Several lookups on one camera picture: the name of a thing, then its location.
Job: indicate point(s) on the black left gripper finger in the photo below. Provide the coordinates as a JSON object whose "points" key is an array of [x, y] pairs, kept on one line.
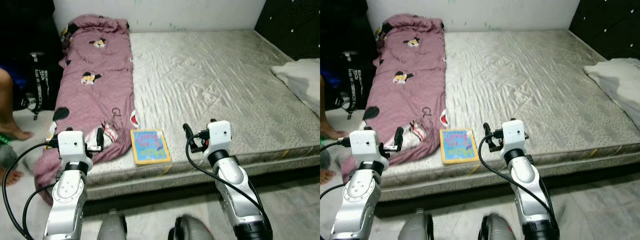
{"points": [[399, 137], [100, 137]]}

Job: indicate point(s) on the colourful children's book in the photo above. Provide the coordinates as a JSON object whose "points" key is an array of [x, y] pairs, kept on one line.
{"points": [[457, 145], [150, 146]]}

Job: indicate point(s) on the pink cartoon print blanket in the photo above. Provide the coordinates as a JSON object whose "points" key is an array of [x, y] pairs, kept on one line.
{"points": [[410, 90], [95, 90]]}

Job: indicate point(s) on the white pillow with green tree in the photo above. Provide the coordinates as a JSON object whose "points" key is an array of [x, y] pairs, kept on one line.
{"points": [[617, 85], [302, 80]]}

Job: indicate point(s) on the grey quilted mattress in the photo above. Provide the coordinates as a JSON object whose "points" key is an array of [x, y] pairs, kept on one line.
{"points": [[210, 80], [515, 80]]}

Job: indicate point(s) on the black backpack with white print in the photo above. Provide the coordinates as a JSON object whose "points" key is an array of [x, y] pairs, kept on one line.
{"points": [[357, 85], [42, 85]]}

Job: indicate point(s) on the person's bare leg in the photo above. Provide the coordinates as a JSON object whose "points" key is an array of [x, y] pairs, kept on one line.
{"points": [[7, 110], [327, 177], [327, 125], [11, 176]]}

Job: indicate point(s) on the silver robot left leg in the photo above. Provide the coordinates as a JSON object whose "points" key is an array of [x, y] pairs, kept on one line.
{"points": [[112, 227], [415, 227]]}

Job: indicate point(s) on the silver robot leg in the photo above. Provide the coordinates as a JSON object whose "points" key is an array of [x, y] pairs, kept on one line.
{"points": [[112, 227], [192, 230], [415, 227], [497, 230]]}

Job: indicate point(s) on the silver robot right leg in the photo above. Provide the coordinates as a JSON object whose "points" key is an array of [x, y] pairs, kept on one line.
{"points": [[192, 230], [497, 230]]}

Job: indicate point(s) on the black tufted headboard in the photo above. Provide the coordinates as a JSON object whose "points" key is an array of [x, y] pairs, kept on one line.
{"points": [[295, 25], [610, 25]]}

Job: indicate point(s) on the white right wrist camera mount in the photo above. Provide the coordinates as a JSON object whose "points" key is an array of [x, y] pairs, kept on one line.
{"points": [[220, 134], [514, 134]]}

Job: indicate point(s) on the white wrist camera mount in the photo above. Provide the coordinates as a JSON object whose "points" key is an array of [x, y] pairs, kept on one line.
{"points": [[220, 134], [514, 134], [74, 145], [367, 145]]}

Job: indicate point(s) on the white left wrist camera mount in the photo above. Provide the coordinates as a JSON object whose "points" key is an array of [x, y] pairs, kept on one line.
{"points": [[74, 145], [367, 145]]}

